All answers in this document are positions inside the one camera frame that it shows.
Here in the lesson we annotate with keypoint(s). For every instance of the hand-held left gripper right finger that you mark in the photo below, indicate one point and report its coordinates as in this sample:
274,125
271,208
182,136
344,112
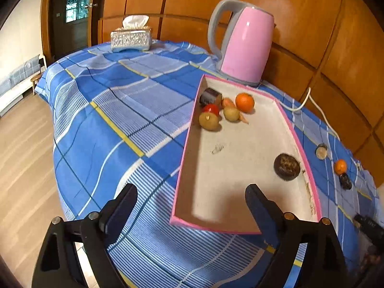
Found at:
264,213

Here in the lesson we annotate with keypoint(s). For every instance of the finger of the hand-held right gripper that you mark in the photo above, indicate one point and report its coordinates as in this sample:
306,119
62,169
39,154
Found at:
370,225

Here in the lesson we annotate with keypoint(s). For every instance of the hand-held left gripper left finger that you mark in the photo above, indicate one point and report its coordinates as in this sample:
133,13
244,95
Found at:
115,213

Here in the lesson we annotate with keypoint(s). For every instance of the large dark round fruit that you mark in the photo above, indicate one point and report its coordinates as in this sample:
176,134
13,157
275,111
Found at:
287,167

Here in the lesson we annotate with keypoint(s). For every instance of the pink rimmed tray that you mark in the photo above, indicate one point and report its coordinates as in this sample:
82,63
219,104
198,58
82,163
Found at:
249,156

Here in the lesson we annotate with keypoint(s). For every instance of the tan oval fruit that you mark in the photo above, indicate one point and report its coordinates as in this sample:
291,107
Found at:
231,114

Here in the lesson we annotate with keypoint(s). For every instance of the yellow brown round fruit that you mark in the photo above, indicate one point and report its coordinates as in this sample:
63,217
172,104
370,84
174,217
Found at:
209,121

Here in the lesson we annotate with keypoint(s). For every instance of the large orange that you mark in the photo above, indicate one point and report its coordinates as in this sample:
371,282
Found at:
244,102

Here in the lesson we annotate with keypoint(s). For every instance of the orange carrot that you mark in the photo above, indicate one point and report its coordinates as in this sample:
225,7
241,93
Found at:
228,102

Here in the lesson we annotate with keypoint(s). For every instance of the red apple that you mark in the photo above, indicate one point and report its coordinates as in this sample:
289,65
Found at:
211,109

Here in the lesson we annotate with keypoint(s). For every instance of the small dark fruit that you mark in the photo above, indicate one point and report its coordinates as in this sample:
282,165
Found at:
345,181

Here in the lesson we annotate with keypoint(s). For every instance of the small orange mandarin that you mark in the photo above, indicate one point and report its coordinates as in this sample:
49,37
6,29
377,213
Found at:
340,167

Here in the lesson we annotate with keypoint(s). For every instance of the dark and beige fruit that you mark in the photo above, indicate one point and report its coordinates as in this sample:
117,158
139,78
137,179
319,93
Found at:
321,151

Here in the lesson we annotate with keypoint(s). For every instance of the blue plaid tablecloth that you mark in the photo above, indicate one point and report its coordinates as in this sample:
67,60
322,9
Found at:
120,126

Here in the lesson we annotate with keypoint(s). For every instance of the dark wooden cylinder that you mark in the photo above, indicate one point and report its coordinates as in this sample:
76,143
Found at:
210,96

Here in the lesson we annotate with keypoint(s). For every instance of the wooden stool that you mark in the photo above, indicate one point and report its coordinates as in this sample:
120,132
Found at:
36,81

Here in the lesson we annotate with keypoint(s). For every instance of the grey sofa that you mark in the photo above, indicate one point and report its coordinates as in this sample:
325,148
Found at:
15,87

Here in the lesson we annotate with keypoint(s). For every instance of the pink electric kettle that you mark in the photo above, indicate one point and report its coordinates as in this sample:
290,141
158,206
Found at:
243,45

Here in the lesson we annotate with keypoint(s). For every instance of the silver tissue box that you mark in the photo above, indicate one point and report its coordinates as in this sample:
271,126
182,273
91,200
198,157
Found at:
131,39

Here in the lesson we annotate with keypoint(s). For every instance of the white tissue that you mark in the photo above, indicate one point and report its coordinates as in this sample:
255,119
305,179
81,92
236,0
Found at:
135,22

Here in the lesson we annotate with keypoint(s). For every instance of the dark door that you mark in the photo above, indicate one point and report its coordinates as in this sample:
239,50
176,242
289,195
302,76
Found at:
70,12

